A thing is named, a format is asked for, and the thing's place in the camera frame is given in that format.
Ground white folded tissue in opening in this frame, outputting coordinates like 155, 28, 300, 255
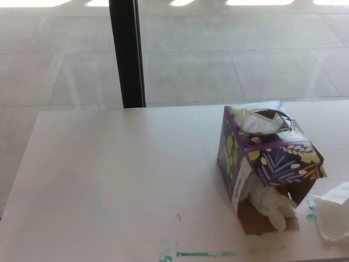
236, 108, 283, 134

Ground black vertical window post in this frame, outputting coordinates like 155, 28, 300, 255
108, 0, 147, 109

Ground purple floral tissue box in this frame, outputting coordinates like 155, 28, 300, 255
217, 105, 327, 236

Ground white pulled facial tissue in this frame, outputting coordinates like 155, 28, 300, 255
310, 182, 349, 242

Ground crumpled white tissue wad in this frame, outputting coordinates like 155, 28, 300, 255
239, 174, 298, 232

